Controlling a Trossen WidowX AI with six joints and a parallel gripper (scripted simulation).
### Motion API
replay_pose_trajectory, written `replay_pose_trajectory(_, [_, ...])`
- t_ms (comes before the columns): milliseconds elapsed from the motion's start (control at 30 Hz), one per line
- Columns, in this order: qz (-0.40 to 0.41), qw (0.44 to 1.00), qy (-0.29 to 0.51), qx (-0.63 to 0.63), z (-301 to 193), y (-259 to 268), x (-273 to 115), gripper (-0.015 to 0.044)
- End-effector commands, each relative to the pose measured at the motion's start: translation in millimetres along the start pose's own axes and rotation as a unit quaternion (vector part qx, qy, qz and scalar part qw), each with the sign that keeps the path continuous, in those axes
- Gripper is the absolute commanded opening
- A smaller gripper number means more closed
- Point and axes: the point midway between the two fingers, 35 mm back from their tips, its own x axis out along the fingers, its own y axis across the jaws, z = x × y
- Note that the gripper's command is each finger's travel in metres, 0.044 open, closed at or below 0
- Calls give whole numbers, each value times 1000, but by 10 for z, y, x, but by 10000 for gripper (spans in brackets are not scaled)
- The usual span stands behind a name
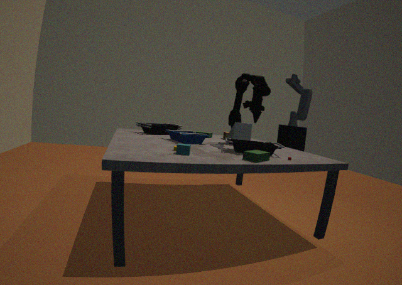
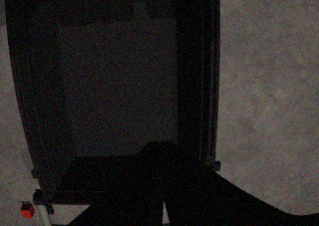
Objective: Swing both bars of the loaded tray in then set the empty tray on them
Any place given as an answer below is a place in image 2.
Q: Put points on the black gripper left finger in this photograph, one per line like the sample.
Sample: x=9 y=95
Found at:
x=135 y=198

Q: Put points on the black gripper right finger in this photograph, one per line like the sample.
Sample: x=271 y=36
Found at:
x=194 y=195

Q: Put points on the small red block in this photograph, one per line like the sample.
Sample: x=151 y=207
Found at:
x=27 y=210

